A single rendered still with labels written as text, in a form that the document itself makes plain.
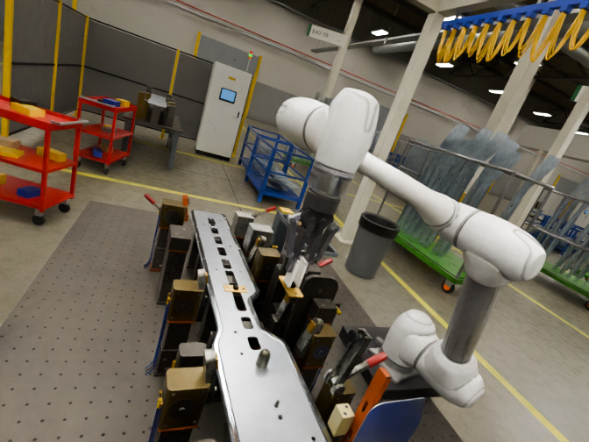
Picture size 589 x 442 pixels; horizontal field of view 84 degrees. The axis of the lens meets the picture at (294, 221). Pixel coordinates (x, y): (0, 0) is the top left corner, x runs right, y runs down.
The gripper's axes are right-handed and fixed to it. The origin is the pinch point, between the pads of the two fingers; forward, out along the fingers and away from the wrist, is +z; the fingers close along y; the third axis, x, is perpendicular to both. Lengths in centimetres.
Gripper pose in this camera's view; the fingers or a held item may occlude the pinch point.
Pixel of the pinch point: (295, 272)
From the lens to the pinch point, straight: 77.9
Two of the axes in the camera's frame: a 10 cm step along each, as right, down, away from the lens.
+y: -8.8, -1.5, -4.4
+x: 3.5, 4.1, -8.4
